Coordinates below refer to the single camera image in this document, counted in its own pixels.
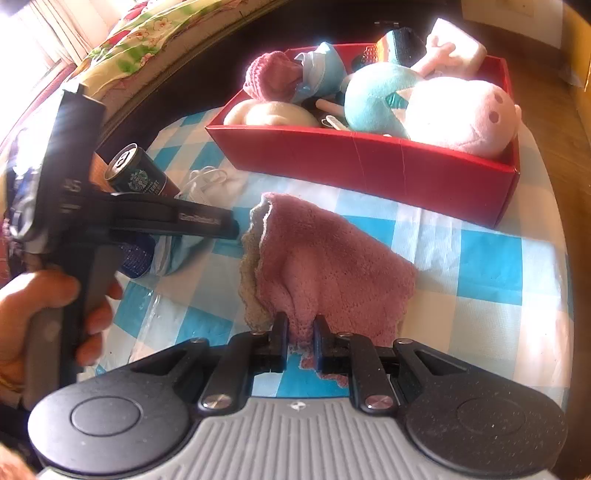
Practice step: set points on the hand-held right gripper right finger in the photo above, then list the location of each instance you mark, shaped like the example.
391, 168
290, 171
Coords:
323, 345

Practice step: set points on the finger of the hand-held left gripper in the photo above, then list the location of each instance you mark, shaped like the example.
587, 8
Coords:
198, 219

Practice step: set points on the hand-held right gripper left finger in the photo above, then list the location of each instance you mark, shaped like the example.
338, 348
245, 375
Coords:
277, 344

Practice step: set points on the pink towel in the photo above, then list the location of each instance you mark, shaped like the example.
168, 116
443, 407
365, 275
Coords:
323, 258

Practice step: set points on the red cardboard box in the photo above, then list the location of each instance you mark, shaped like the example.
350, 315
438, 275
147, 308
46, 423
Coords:
369, 161

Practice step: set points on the pink pig plush toy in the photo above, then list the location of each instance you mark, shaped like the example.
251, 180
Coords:
452, 110

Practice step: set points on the person's left hand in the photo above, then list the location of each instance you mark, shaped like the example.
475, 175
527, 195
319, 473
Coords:
23, 323

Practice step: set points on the blue face mask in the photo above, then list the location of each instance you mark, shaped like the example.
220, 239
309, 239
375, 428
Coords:
178, 251
323, 64

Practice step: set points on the black drink can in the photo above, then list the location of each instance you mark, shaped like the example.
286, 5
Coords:
138, 177

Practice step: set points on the blue drink can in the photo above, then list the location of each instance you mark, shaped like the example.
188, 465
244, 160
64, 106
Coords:
136, 261

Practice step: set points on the cream round plush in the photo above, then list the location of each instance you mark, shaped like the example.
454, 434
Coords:
272, 113

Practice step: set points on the white curtain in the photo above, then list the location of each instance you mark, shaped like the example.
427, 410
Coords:
60, 27

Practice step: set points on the floral blanket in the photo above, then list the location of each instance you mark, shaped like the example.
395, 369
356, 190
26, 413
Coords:
138, 41

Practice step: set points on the pink knitted hat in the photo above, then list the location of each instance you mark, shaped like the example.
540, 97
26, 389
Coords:
272, 74

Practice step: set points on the blue checkered tablecloth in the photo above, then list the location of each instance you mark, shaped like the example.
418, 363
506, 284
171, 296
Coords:
485, 277

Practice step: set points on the white sponge block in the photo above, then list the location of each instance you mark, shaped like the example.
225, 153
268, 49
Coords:
461, 48

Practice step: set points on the wooden wardrobe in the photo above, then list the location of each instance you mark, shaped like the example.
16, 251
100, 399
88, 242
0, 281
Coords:
579, 46

